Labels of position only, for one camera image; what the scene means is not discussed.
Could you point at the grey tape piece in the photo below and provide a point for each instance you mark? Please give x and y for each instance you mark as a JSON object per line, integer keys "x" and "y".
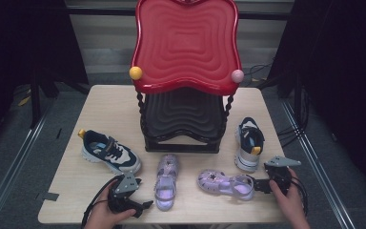
{"x": 48, "y": 196}

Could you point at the person's right hand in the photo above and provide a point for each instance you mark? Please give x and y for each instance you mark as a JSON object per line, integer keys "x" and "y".
{"x": 294, "y": 206}

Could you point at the red and black shoe rack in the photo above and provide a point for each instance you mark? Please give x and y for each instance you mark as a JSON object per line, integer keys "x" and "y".
{"x": 187, "y": 47}

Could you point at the small black tape strip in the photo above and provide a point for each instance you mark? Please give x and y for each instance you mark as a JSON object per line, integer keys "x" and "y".
{"x": 59, "y": 133}

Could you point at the metal floor rail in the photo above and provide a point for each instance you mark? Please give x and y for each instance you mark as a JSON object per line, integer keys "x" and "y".
{"x": 16, "y": 162}
{"x": 317, "y": 165}

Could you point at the purple jelly sandal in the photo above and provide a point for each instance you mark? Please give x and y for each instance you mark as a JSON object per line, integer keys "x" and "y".
{"x": 166, "y": 184}
{"x": 216, "y": 183}

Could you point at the black metal stand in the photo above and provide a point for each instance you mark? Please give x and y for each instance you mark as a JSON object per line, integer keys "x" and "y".
{"x": 35, "y": 101}

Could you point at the navy white sneaker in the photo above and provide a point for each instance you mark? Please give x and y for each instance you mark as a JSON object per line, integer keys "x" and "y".
{"x": 108, "y": 152}
{"x": 248, "y": 159}

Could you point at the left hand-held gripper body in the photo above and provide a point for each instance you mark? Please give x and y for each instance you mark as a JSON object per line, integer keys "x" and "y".
{"x": 127, "y": 183}

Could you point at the black horizontal bar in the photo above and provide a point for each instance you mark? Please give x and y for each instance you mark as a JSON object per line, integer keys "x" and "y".
{"x": 101, "y": 11}

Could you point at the yellow tape strip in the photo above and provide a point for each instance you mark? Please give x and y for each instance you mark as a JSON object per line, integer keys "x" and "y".
{"x": 24, "y": 100}

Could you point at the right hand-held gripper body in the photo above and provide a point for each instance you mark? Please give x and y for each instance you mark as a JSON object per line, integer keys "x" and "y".
{"x": 279, "y": 176}

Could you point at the person's left hand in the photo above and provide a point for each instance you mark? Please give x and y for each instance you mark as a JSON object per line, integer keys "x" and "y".
{"x": 103, "y": 213}

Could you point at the black curtain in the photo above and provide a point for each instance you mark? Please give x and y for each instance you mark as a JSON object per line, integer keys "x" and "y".
{"x": 346, "y": 63}
{"x": 12, "y": 47}

